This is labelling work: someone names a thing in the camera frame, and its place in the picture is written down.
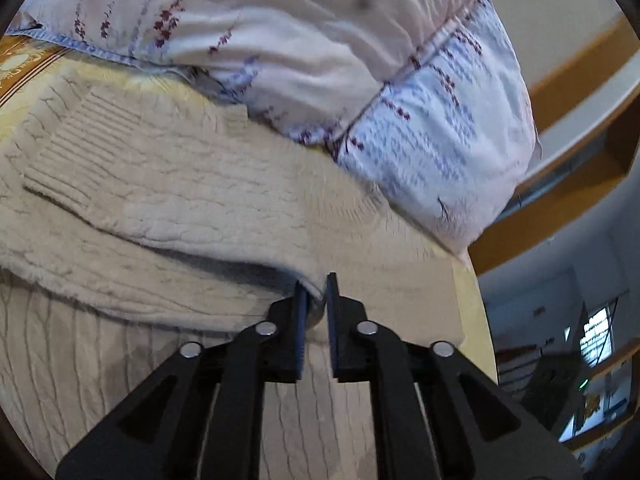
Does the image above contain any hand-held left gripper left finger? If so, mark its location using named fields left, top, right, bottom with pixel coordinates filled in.
left=55, top=280, right=311, bottom=480

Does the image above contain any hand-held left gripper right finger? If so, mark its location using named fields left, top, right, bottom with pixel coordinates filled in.
left=326, top=272, right=585, bottom=480

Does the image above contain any beige cable-knit sweater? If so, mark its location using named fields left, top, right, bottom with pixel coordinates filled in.
left=0, top=67, right=468, bottom=480

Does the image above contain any bright window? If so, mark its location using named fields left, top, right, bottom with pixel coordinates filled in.
left=579, top=305, right=618, bottom=361

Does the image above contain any floral pink white pillow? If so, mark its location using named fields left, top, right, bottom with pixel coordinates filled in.
left=15, top=0, right=543, bottom=256

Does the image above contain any wooden bed headboard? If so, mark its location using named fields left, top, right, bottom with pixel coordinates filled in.
left=469, top=14, right=640, bottom=276

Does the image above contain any yellow orange patterned bed sheet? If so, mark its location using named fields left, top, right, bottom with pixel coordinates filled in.
left=0, top=35, right=500, bottom=386

